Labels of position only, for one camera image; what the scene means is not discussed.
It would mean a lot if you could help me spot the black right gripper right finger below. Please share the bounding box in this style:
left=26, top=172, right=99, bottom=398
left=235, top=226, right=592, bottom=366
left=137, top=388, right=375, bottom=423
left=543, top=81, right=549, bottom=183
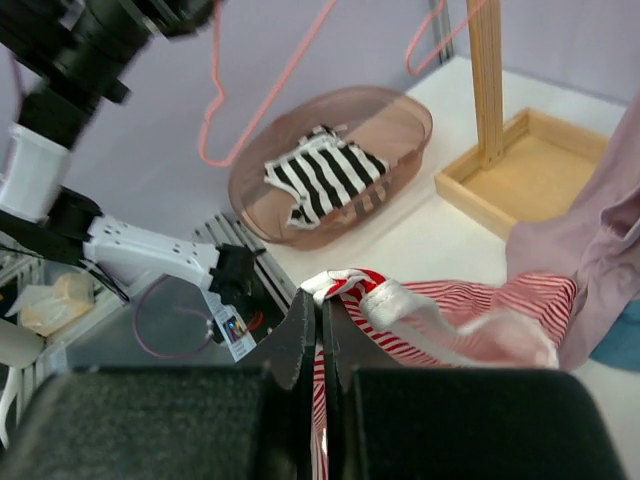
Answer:
left=322, top=300, right=625, bottom=479

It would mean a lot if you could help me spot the translucent pink plastic basin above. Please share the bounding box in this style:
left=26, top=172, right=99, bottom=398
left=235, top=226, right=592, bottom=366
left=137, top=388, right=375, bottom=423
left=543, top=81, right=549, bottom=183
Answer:
left=228, top=86, right=433, bottom=250

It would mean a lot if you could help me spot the black white striped tank top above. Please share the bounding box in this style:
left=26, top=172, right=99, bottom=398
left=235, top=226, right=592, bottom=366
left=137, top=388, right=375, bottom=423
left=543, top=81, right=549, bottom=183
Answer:
left=264, top=125, right=391, bottom=231

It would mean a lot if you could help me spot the pink wire hanger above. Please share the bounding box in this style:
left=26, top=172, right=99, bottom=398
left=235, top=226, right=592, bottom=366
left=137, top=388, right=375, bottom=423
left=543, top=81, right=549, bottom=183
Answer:
left=198, top=1, right=337, bottom=168
left=404, top=0, right=487, bottom=77

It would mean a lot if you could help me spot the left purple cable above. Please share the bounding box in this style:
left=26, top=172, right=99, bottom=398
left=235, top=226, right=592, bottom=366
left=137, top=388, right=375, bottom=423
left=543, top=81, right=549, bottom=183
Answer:
left=132, top=275, right=216, bottom=359

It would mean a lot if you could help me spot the aluminium mounting rail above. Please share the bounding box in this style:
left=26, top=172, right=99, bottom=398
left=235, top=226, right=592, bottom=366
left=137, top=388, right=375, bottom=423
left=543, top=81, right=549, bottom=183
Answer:
left=192, top=214, right=296, bottom=328

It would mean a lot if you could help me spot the wooden clothes rack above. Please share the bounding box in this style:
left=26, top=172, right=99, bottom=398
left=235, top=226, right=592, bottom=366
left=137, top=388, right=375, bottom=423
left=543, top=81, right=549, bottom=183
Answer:
left=435, top=1, right=608, bottom=239

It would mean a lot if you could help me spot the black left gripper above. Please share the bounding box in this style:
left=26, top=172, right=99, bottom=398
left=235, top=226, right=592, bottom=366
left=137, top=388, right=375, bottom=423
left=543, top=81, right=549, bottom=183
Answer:
left=54, top=0, right=217, bottom=100

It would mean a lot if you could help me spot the red white striped tank top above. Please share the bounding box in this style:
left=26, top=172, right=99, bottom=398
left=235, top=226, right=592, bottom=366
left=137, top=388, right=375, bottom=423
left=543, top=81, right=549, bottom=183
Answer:
left=298, top=267, right=579, bottom=480

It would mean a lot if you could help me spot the teal blue tank top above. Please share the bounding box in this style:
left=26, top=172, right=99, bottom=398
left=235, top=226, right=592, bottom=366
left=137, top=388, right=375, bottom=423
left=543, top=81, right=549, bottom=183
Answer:
left=590, top=299, right=640, bottom=373

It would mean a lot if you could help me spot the dusty pink tank top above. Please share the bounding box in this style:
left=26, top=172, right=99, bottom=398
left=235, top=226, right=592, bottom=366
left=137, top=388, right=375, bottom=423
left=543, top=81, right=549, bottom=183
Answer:
left=505, top=99, right=639, bottom=369

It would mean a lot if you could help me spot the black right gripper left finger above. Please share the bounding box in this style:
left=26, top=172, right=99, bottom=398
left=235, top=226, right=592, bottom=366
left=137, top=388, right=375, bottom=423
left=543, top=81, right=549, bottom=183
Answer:
left=1, top=292, right=315, bottom=479

